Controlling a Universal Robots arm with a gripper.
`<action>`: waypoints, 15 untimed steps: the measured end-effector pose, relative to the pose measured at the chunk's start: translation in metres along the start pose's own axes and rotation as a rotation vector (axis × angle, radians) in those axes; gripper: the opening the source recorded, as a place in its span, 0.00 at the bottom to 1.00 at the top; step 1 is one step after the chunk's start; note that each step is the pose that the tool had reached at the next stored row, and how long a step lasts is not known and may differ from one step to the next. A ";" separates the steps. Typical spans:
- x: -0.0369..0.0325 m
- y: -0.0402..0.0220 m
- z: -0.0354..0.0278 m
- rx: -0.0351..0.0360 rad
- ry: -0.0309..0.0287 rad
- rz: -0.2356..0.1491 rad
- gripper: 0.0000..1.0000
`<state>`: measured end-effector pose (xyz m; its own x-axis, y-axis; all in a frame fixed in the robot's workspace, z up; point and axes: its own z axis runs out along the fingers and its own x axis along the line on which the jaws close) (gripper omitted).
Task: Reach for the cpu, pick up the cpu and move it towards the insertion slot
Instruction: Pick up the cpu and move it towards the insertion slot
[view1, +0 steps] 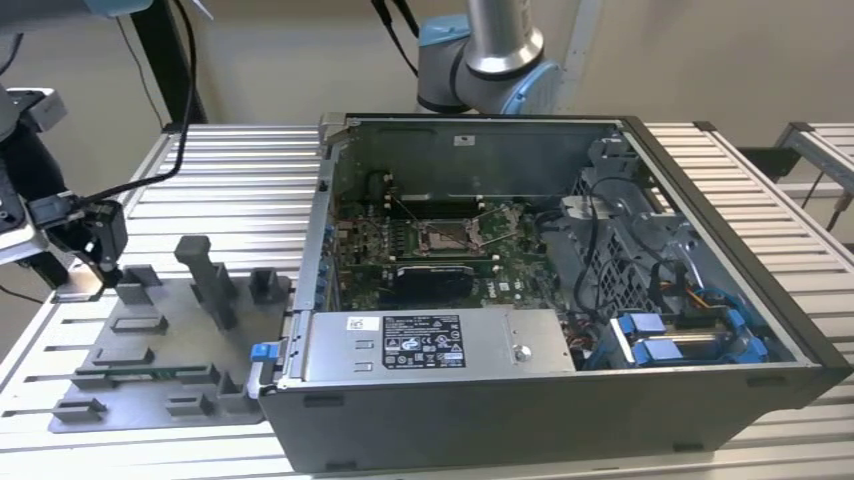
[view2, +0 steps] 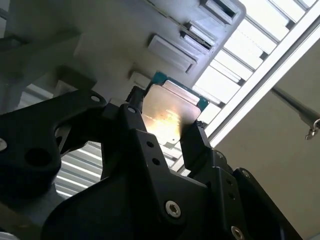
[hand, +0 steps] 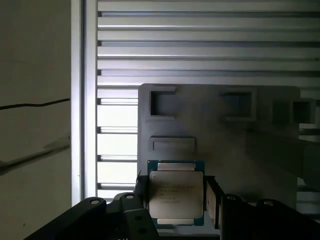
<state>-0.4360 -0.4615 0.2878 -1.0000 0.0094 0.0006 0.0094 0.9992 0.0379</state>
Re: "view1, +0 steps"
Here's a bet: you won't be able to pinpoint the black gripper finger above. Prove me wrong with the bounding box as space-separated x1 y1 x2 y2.
29 244 69 292
69 199 129 290

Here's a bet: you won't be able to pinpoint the black RAM slot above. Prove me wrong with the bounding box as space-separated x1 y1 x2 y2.
391 252 503 262
384 194 487 206
391 258 503 270
384 202 487 216

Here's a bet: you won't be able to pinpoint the CPU socket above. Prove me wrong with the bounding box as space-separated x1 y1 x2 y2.
416 217 482 256

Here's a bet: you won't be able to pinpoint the grey parts rack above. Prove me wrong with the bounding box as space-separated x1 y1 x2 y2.
49 234 295 435

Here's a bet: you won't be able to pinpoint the green RAM stick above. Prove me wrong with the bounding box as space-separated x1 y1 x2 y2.
75 365 210 377

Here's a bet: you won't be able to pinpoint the black vertical pole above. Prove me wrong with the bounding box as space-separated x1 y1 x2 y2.
129 0 208 126

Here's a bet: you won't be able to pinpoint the black board heatsink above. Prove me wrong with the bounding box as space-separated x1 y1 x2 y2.
364 169 394 204

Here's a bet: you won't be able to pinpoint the grey power supply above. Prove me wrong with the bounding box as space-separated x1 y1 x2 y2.
303 308 579 381

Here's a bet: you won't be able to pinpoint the metal locking lever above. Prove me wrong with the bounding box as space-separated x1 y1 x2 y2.
386 191 426 225

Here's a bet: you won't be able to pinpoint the black expansion card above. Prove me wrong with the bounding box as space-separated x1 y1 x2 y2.
392 264 479 307

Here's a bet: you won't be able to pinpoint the black power supply label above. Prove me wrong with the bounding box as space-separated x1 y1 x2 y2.
380 314 466 370

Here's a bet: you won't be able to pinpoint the metal socket cover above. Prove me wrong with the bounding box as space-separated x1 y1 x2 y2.
474 205 528 247

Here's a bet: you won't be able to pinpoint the green motherboard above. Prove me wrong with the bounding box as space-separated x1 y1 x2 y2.
326 192 582 314

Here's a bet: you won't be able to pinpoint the black open PC case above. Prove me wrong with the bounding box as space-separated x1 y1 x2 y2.
246 112 854 474

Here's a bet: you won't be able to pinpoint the perforated metal disk cage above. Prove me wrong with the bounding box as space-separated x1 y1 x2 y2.
546 134 735 326

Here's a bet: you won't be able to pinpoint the blue disk carrier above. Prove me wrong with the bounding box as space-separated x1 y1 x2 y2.
612 309 749 337
626 330 769 369

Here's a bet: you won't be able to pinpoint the aluminium slat side table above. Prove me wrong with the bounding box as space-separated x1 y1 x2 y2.
777 121 854 201

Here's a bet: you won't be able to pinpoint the thin black floor cable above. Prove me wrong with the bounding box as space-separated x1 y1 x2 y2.
0 284 43 305

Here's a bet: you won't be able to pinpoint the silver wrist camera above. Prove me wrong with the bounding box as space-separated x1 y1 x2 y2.
0 87 68 134
0 192 76 266

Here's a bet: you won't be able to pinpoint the thin black wall cable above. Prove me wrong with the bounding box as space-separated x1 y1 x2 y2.
116 17 168 132

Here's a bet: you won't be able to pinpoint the thick black camera cable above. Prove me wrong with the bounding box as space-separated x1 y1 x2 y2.
65 0 202 206

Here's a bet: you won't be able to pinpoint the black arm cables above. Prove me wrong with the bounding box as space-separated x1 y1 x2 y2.
370 0 422 79

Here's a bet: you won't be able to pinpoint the black flat disk wire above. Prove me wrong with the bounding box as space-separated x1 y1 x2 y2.
650 259 694 316

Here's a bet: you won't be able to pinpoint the black table bracket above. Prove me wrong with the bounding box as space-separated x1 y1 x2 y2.
737 146 802 184

